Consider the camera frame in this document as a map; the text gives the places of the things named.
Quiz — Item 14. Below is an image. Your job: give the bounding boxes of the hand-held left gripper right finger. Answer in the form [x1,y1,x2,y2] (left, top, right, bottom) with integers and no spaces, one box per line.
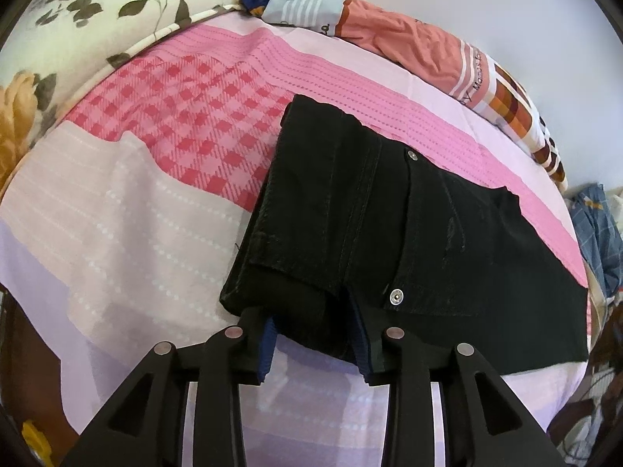
[347,298,568,467]

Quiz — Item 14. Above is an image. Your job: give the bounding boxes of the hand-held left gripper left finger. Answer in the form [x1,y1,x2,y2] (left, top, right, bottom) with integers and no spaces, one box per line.
[58,305,279,467]

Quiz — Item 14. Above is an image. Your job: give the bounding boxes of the black pants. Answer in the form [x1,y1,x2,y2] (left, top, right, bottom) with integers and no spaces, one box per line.
[220,93,591,375]

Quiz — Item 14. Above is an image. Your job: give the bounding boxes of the pink checked bedsheet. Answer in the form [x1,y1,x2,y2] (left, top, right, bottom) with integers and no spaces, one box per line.
[0,7,592,467]

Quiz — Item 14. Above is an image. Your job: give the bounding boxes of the dark patterned cloth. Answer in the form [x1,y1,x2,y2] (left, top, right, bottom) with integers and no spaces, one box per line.
[545,297,623,467]

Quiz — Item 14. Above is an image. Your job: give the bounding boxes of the yellow object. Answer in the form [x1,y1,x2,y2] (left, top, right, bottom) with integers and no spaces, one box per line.
[19,418,56,467]

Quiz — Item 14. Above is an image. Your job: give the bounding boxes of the blue plaid clothing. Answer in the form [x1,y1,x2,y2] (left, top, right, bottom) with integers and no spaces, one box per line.
[567,182,623,297]

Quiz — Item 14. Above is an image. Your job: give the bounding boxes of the orange plaid quilt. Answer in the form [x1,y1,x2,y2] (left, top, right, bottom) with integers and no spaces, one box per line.
[263,0,569,193]

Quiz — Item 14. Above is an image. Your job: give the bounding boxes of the dark blue cloth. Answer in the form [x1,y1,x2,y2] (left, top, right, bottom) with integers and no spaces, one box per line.
[239,0,276,19]

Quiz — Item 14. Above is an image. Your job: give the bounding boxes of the cream floral pillow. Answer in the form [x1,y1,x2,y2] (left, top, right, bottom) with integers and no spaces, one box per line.
[0,0,244,195]

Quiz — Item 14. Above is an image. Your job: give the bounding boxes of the wooden bed frame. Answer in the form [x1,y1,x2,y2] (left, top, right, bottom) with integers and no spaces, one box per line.
[0,282,79,467]

